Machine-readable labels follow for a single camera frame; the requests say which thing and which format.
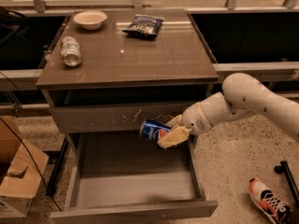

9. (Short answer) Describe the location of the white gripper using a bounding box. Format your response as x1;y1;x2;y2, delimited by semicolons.
157;102;212;149

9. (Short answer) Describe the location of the blue pepsi can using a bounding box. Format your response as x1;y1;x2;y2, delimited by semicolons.
140;119;171;141

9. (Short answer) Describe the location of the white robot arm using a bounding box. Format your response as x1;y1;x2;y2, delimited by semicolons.
157;73;299;148

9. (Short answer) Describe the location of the open grey middle drawer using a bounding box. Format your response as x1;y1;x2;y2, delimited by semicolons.
50;131;218;224

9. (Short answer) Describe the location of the grey drawer cabinet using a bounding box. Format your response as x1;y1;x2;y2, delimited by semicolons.
36;8;220;224

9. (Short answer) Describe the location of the closed grey top drawer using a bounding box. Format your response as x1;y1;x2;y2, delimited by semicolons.
51;101;192;133

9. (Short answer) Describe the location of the white green soda can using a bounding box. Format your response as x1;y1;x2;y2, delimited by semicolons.
60;36;81;67

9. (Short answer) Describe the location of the dark blue chip bag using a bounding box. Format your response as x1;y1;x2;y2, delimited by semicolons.
123;14;164;38

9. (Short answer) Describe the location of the orange white sneaker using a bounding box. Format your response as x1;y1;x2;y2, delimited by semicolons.
249;178;292;224

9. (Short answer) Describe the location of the black stand foot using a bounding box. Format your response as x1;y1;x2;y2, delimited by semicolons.
274;161;299;208

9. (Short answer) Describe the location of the white paper bowl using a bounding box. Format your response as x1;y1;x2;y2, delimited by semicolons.
73;10;107;31

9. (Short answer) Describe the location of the brown cardboard box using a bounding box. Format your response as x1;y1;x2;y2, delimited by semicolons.
0;116;49;219

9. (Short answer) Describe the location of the black cable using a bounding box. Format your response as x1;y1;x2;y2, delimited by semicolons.
0;71;64;212

